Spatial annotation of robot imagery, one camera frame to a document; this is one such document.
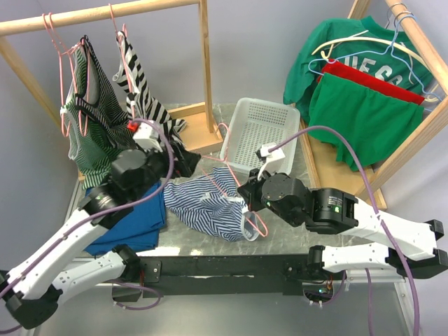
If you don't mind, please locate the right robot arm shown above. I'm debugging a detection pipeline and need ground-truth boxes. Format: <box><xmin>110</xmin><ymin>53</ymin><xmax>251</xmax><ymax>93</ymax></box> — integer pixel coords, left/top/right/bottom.
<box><xmin>237</xmin><ymin>169</ymin><xmax>447</xmax><ymax>279</ymax></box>

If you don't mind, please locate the blue white striped tank top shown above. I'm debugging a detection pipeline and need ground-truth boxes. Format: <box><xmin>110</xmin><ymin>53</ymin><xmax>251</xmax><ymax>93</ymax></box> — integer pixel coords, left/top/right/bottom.
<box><xmin>164</xmin><ymin>167</ymin><xmax>260</xmax><ymax>242</ymax></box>

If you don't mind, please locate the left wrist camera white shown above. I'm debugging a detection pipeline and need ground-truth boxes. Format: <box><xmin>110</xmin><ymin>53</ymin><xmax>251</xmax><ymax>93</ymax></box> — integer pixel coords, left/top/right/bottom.
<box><xmin>127</xmin><ymin>121</ymin><xmax>162</xmax><ymax>153</ymax></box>

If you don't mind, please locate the pink hanger with blue top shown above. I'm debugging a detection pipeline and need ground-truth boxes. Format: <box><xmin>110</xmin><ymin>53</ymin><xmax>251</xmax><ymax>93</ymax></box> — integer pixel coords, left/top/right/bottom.
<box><xmin>202</xmin><ymin>122</ymin><xmax>269</xmax><ymax>238</ymax></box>

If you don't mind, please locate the purple cable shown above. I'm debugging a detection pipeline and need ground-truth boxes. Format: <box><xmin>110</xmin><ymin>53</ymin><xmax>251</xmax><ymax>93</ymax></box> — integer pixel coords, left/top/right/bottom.
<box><xmin>271</xmin><ymin>125</ymin><xmax>421</xmax><ymax>336</ymax></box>
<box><xmin>0</xmin><ymin>118</ymin><xmax>176</xmax><ymax>333</ymax></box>

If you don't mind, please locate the white plastic perforated basket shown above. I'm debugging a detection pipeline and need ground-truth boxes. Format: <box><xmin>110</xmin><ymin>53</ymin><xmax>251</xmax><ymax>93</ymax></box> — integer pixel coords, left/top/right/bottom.
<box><xmin>220</xmin><ymin>97</ymin><xmax>300</xmax><ymax>174</ymax></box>

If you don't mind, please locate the green t-shirt front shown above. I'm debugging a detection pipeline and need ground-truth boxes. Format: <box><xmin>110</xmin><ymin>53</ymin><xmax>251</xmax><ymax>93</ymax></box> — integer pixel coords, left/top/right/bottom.
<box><xmin>308</xmin><ymin>73</ymin><xmax>424</xmax><ymax>167</ymax></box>

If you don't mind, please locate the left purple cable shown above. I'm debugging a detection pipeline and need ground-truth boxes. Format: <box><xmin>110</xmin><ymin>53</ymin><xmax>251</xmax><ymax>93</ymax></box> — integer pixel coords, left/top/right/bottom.
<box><xmin>0</xmin><ymin>118</ymin><xmax>176</xmax><ymax>333</ymax></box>

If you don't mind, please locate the right wooden clothes rack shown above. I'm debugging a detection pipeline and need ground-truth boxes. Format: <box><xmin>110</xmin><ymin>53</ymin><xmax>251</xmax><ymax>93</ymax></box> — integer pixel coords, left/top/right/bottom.
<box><xmin>300</xmin><ymin>1</ymin><xmax>447</xmax><ymax>210</ymax></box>

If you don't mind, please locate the blue cloth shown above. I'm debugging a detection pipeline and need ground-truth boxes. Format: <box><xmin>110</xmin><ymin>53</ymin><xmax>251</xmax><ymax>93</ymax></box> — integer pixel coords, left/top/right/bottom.
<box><xmin>85</xmin><ymin>191</ymin><xmax>166</xmax><ymax>256</ymax></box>

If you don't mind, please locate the light blue wire hanger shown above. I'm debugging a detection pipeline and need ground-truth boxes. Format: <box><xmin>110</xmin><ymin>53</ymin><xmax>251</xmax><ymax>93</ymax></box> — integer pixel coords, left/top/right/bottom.
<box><xmin>311</xmin><ymin>25</ymin><xmax>442</xmax><ymax>103</ymax></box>

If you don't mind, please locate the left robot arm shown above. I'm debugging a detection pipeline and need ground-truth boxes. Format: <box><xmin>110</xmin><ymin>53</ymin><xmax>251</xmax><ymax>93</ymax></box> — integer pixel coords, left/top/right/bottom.
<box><xmin>1</xmin><ymin>146</ymin><xmax>201</xmax><ymax>330</ymax></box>

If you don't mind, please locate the black white striped tank top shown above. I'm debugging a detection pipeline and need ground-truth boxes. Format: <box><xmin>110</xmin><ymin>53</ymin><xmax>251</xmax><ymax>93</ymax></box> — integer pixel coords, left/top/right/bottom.
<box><xmin>112</xmin><ymin>38</ymin><xmax>187</xmax><ymax>147</ymax></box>

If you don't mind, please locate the left wooden clothes rack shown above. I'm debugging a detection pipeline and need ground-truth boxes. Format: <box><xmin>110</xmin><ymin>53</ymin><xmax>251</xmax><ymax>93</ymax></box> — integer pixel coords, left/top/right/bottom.
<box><xmin>0</xmin><ymin>0</ymin><xmax>225</xmax><ymax>183</ymax></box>

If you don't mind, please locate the green sweatshirt with letters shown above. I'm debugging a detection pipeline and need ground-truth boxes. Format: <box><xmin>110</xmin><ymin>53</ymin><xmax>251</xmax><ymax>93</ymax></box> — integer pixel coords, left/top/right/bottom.
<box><xmin>283</xmin><ymin>16</ymin><xmax>433</xmax><ymax>122</ymax></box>

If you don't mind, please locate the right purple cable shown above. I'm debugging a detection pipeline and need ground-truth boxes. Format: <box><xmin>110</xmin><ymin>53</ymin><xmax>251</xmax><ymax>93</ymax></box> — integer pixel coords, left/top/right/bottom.
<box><xmin>271</xmin><ymin>125</ymin><xmax>421</xmax><ymax>336</ymax></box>

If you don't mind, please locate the black base beam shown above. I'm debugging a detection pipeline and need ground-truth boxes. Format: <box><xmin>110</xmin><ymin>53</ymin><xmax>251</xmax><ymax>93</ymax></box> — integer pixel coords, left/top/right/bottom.
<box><xmin>141</xmin><ymin>253</ymin><xmax>343</xmax><ymax>295</ymax></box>

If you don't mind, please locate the red cloth on hanger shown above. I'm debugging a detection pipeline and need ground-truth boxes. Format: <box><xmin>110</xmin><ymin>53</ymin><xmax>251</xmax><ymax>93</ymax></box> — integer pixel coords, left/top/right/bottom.
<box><xmin>322</xmin><ymin>62</ymin><xmax>424</xmax><ymax>105</ymax></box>

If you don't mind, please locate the pink hanger far left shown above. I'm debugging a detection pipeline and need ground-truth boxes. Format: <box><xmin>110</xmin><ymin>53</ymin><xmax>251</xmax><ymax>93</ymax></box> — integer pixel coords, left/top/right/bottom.
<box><xmin>41</xmin><ymin>13</ymin><xmax>71</xmax><ymax>138</ymax></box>

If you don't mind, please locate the cream white hanger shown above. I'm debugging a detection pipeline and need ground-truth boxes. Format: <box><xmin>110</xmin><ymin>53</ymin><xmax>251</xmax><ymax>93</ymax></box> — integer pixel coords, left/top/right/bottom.
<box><xmin>311</xmin><ymin>29</ymin><xmax>440</xmax><ymax>103</ymax></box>

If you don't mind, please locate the green striped tank top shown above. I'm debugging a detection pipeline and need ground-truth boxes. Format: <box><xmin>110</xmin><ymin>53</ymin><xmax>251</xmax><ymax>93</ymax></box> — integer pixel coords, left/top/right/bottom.
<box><xmin>60</xmin><ymin>36</ymin><xmax>135</xmax><ymax>190</ymax></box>

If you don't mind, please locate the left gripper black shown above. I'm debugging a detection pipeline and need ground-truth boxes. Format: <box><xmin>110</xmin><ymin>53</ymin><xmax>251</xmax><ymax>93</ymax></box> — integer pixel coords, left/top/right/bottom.
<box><xmin>130</xmin><ymin>139</ymin><xmax>201</xmax><ymax>201</ymax></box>

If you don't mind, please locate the wooden clothes rack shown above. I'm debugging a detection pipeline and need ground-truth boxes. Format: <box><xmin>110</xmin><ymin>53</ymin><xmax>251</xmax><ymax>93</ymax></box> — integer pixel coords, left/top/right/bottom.
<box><xmin>0</xmin><ymin>0</ymin><xmax>225</xmax><ymax>183</ymax></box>
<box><xmin>300</xmin><ymin>1</ymin><xmax>447</xmax><ymax>210</ymax></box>

